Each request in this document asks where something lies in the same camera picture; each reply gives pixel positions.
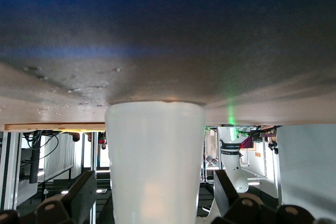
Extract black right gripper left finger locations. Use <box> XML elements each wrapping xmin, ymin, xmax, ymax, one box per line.
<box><xmin>0</xmin><ymin>170</ymin><xmax>98</xmax><ymax>224</ymax></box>

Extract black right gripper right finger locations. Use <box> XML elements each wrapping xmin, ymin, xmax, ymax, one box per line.
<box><xmin>214</xmin><ymin>169</ymin><xmax>316</xmax><ymax>224</ymax></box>

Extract translucent sauce bottle orange cap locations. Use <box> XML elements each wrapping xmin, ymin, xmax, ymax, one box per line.
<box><xmin>104</xmin><ymin>100</ymin><xmax>207</xmax><ymax>224</ymax></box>

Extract purple box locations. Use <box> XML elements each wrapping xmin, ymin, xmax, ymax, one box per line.
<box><xmin>240</xmin><ymin>135</ymin><xmax>254</xmax><ymax>150</ymax></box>

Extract brown table cover mat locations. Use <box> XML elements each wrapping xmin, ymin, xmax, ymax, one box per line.
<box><xmin>0</xmin><ymin>0</ymin><xmax>336</xmax><ymax>126</ymax></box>

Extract black cylindrical post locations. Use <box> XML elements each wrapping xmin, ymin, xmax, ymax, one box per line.
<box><xmin>29</xmin><ymin>131</ymin><xmax>40</xmax><ymax>184</ymax></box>

